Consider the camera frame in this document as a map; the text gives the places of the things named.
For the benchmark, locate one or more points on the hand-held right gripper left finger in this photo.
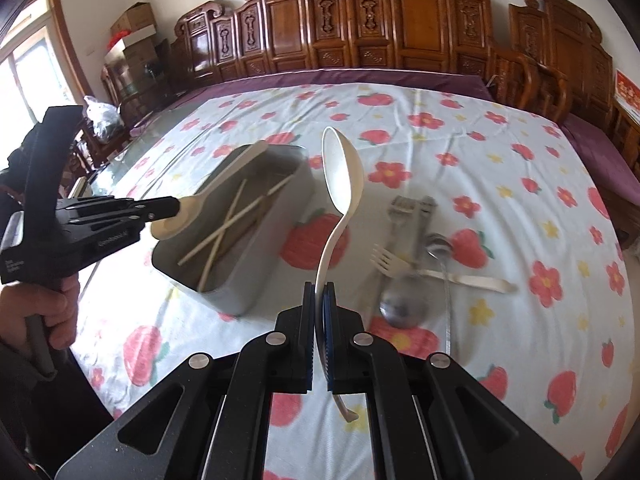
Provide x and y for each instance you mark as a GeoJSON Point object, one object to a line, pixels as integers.
{"type": "Point", "coordinates": [305, 340]}

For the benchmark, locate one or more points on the metal fork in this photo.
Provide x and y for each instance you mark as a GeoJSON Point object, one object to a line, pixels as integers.
{"type": "Point", "coordinates": [425, 215]}
{"type": "Point", "coordinates": [400, 220]}

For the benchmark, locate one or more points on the clear plastic bag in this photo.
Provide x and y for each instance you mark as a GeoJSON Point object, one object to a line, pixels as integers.
{"type": "Point", "coordinates": [102, 119]}

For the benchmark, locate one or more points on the red cloth item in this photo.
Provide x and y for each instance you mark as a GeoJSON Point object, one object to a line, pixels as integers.
{"type": "Point", "coordinates": [119, 36]}

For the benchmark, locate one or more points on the person's left forearm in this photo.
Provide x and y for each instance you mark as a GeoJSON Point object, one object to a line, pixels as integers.
{"type": "Point", "coordinates": [30, 410]}

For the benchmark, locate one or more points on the red card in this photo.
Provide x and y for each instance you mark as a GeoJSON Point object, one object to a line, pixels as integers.
{"type": "Point", "coordinates": [629, 87]}

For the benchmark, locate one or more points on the small metal spoon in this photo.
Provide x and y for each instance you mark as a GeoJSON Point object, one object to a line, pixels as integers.
{"type": "Point", "coordinates": [439, 246]}

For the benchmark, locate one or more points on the purple sofa cushion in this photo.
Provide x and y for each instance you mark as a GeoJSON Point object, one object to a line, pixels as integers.
{"type": "Point", "coordinates": [325, 80]}

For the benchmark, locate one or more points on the large metal spoon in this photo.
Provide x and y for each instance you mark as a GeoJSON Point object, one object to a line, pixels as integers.
{"type": "Point", "coordinates": [402, 305]}

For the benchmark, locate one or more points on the beige plastic spoon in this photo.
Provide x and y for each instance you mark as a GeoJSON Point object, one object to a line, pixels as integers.
{"type": "Point", "coordinates": [225, 175]}

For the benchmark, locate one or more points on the person's left hand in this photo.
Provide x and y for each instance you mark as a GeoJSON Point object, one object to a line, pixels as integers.
{"type": "Point", "coordinates": [55, 305]}

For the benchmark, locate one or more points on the white plastic spoon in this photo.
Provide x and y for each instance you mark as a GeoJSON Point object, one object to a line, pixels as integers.
{"type": "Point", "coordinates": [342, 170]}

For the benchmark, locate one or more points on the white flat box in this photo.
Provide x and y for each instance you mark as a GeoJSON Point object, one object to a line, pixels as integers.
{"type": "Point", "coordinates": [127, 46]}

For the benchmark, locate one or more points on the brown cabinet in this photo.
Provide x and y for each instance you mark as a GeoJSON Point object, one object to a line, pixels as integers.
{"type": "Point", "coordinates": [130, 75]}

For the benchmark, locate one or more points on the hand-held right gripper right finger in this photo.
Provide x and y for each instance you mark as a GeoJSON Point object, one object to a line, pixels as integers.
{"type": "Point", "coordinates": [331, 350]}

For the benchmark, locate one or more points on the beige fork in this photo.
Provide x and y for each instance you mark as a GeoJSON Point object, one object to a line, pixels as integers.
{"type": "Point", "coordinates": [470, 280]}

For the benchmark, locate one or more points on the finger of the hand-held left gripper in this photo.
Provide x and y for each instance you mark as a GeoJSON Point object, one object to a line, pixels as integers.
{"type": "Point", "coordinates": [160, 203]}
{"type": "Point", "coordinates": [125, 219]}

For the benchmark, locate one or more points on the strawberry printed tablecloth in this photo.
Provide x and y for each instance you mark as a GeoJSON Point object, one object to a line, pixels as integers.
{"type": "Point", "coordinates": [500, 210]}

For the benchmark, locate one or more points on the carved wooden sofa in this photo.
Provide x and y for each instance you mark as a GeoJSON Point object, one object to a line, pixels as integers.
{"type": "Point", "coordinates": [350, 20]}

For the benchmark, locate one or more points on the light wooden chopstick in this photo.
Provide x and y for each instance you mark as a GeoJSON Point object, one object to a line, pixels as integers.
{"type": "Point", "coordinates": [250, 210]}
{"type": "Point", "coordinates": [212, 260]}

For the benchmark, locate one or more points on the purple armchair cushion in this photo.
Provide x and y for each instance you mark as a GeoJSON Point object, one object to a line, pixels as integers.
{"type": "Point", "coordinates": [600, 145]}

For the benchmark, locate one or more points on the wooden door frame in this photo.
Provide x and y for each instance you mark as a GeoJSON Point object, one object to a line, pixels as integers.
{"type": "Point", "coordinates": [65, 45]}

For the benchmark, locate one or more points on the wooden side table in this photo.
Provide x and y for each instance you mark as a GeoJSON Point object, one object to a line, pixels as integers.
{"type": "Point", "coordinates": [627, 120]}

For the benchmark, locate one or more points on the carved wooden armchair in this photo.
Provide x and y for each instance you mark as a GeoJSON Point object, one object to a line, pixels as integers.
{"type": "Point", "coordinates": [560, 55]}

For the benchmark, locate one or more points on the rectangular metal tin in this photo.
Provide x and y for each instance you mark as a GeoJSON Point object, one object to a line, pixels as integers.
{"type": "Point", "coordinates": [250, 270]}

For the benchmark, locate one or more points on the wooden dining chair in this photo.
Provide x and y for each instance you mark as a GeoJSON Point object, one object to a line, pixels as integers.
{"type": "Point", "coordinates": [90, 155]}

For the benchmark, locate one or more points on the brown cardboard box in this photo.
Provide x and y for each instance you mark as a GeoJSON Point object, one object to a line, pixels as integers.
{"type": "Point", "coordinates": [132, 19]}

